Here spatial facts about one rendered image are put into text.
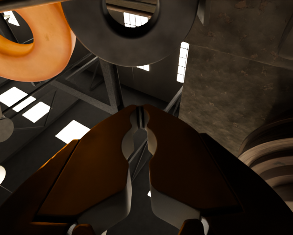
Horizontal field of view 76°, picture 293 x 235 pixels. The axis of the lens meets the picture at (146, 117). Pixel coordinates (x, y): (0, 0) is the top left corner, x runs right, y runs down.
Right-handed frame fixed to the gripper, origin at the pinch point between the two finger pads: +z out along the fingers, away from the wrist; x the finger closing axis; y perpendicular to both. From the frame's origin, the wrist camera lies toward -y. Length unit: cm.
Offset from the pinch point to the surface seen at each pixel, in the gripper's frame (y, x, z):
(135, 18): 44, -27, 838
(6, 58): -0.4, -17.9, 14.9
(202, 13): -4.7, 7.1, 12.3
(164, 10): -5.1, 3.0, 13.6
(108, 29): -3.4, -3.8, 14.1
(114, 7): 1, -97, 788
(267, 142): 22.3, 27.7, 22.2
